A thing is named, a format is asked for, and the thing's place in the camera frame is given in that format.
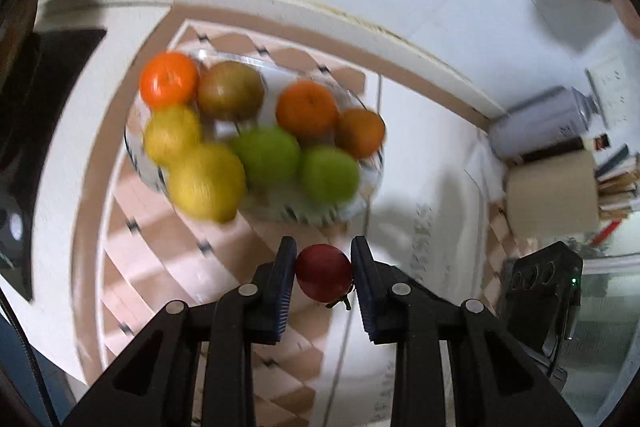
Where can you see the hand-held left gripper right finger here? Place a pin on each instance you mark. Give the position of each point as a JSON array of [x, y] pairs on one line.
[[362, 287]]

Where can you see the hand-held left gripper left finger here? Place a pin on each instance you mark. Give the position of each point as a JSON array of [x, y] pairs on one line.
[[285, 287]]

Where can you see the red cherry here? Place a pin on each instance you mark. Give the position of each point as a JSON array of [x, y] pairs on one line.
[[324, 272]]

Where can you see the patterned oval plate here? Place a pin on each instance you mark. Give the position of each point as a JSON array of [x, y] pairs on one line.
[[320, 207]]

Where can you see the green apple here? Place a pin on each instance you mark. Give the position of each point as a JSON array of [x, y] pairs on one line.
[[266, 155], [330, 173]]

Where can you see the yellow pear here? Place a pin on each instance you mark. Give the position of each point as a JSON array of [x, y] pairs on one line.
[[207, 182], [172, 134]]

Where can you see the dark orange tangerine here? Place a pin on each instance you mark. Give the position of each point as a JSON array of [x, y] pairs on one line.
[[360, 133]]

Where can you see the brown pear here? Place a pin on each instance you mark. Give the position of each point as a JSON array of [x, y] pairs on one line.
[[230, 91]]

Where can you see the beige utensil holder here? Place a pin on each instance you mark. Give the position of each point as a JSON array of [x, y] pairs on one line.
[[552, 194]]

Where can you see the checkered counter mat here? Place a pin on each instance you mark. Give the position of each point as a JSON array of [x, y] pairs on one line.
[[150, 232]]

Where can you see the grey spray can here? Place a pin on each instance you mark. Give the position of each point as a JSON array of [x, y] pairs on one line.
[[540, 122]]

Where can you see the black gas stove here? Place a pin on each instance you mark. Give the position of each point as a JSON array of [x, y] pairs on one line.
[[40, 132]]

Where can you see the white wall outlet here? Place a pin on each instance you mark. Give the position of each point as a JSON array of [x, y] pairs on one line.
[[610, 89]]

